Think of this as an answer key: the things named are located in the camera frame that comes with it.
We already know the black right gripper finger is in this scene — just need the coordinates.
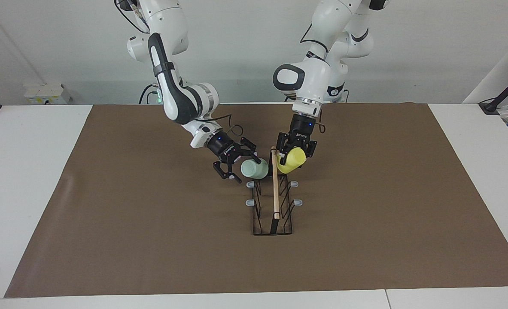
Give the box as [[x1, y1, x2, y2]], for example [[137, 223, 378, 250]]
[[213, 160, 243, 184], [239, 136, 262, 164]]

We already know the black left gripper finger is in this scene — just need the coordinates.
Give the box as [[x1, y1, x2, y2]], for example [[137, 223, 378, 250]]
[[302, 139, 318, 160], [276, 132, 292, 167]]

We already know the yellow plastic cup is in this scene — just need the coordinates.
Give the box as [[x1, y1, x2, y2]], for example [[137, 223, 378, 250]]
[[276, 147, 307, 175]]

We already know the pale green plastic cup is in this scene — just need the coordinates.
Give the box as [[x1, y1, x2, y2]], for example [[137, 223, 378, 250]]
[[240, 158, 268, 180]]

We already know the brown paper table mat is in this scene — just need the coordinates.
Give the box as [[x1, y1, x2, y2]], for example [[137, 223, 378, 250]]
[[4, 102, 508, 298]]

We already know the black clamp stand with pole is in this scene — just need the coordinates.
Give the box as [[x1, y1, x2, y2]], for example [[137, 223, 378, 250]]
[[478, 68, 508, 115]]

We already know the white cardboard box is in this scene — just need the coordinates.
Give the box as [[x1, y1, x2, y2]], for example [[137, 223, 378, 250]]
[[23, 83, 72, 105]]

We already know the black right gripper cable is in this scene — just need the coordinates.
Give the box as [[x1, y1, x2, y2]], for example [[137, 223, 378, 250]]
[[116, 0, 243, 137]]

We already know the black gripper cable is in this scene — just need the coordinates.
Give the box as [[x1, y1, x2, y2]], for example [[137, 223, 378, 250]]
[[300, 24, 327, 134], [116, 0, 243, 137]]

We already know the black wire cup rack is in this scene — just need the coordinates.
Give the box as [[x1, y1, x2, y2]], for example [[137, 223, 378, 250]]
[[246, 146, 304, 236]]

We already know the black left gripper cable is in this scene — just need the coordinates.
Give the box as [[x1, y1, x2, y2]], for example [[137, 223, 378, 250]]
[[300, 24, 327, 134]]

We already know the black right arm base cable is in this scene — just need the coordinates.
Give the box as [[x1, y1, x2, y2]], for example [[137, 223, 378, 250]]
[[139, 84, 160, 105]]

